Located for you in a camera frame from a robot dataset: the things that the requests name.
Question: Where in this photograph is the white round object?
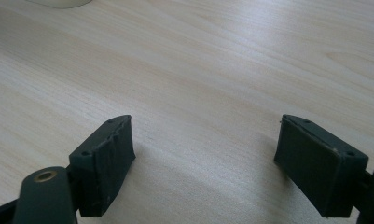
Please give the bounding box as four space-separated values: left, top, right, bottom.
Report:
25 0 93 9

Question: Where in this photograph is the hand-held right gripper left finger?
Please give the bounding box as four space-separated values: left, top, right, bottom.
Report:
68 114 137 218

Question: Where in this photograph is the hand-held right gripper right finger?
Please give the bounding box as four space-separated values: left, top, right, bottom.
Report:
273 114 369 218

